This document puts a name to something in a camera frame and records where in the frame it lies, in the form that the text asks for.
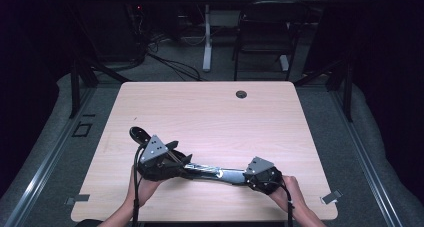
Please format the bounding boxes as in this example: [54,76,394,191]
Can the aluminium floor rail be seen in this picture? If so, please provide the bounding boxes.
[332,90,405,227]
[3,86,98,227]

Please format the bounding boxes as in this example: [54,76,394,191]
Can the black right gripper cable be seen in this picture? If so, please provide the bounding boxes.
[278,181,296,227]

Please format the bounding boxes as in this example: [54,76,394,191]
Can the black floor cables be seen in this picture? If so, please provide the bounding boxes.
[145,36,203,82]

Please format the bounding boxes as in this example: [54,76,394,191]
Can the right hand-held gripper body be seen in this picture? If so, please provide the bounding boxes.
[243,156,284,195]

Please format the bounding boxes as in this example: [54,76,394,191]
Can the black metal frame stand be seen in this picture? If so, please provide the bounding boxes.
[68,57,130,119]
[294,59,354,123]

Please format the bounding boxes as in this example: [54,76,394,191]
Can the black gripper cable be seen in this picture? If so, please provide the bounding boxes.
[131,143,148,227]
[278,181,296,227]

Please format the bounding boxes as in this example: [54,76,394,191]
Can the white desk leg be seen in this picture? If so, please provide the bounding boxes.
[202,3,214,72]
[279,54,290,72]

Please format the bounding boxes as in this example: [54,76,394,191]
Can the person's left hand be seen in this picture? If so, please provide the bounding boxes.
[128,168,164,208]

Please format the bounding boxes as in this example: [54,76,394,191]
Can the person's right hand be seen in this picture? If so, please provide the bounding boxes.
[268,175,303,210]

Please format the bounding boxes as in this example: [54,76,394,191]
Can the black stapler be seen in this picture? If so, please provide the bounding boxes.
[129,126,250,187]

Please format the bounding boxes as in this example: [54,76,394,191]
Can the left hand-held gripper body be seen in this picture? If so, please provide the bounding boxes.
[136,134,185,183]

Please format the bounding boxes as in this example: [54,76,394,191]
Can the grey tape strip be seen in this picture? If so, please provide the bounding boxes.
[65,193,91,206]
[320,189,344,206]

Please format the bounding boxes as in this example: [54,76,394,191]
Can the black folding chair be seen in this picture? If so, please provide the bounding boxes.
[232,0,309,82]

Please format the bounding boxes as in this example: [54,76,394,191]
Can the dark equipment with red light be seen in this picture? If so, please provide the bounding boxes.
[124,1,149,60]

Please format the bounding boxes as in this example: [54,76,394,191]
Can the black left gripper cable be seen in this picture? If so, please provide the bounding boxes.
[131,143,148,227]

